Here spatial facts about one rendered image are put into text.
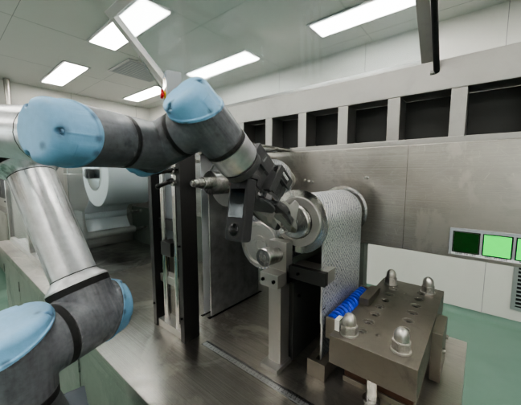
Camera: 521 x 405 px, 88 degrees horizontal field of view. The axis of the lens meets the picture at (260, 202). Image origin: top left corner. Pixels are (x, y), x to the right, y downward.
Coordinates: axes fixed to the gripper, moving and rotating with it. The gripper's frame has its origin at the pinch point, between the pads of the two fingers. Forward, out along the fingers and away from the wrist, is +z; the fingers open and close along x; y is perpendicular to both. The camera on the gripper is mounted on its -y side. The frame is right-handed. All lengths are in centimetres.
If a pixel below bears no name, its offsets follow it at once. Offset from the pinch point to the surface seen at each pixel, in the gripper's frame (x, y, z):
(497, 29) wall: -35, 278, 119
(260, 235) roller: 10.1, 0.0, 5.5
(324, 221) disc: -7.9, 4.3, 1.4
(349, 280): -7.6, 0.6, 25.9
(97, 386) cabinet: 52, -54, 15
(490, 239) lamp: -36, 21, 30
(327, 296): -7.6, -7.7, 15.5
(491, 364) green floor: -47, 31, 229
